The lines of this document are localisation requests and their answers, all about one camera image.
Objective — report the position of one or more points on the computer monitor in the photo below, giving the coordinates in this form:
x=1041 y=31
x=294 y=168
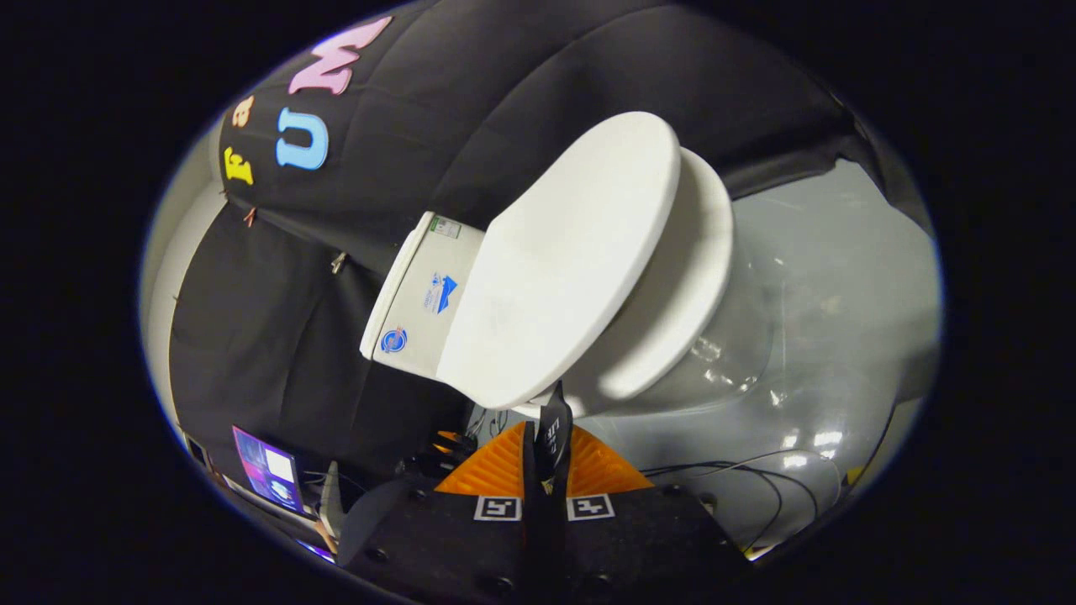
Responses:
x=269 y=470

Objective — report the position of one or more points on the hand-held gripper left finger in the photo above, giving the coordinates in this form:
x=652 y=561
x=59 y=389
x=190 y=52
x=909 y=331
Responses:
x=531 y=521

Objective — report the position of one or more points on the silver cloth clip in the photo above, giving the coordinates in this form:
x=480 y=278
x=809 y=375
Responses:
x=339 y=262

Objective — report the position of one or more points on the white toilet seat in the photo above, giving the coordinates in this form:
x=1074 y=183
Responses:
x=685 y=277

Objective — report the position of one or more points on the black backdrop cloth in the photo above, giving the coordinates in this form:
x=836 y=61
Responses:
x=277 y=353

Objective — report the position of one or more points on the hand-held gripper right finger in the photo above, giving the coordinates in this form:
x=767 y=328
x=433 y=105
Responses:
x=559 y=538

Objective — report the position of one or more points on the white toilet body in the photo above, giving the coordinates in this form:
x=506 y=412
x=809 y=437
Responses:
x=416 y=286

